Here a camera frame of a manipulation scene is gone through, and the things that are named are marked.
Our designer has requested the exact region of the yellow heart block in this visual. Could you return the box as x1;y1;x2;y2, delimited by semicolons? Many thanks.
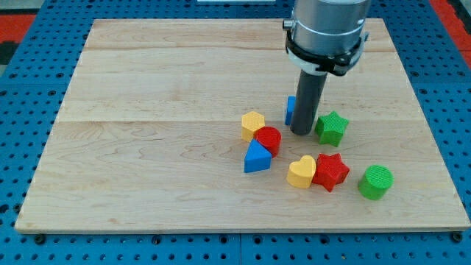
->
286;155;316;188

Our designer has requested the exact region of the yellow hexagon block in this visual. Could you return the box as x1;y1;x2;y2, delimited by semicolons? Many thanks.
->
241;111;265;142

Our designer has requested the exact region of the green cylinder block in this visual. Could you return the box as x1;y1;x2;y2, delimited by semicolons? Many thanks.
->
358;165;394;200

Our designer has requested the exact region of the blue cube block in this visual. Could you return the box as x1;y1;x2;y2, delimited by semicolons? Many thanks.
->
285;96;296;125

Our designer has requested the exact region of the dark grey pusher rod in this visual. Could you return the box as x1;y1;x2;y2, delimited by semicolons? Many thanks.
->
290;70;327;135

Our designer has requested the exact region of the red cylinder block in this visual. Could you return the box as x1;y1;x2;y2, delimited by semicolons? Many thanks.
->
255;126;282;158

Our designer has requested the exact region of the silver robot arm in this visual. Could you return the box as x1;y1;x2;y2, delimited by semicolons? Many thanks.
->
283;0;371;76

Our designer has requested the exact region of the blue triangle block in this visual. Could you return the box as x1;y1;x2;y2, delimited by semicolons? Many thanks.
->
244;139;272;173

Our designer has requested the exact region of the wooden board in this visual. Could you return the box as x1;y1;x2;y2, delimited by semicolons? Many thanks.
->
15;18;470;234

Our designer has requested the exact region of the red star block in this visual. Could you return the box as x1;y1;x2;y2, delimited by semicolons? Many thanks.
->
311;153;350;192

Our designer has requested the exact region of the green star block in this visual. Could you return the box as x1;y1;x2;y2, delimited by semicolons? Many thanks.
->
314;111;350;147

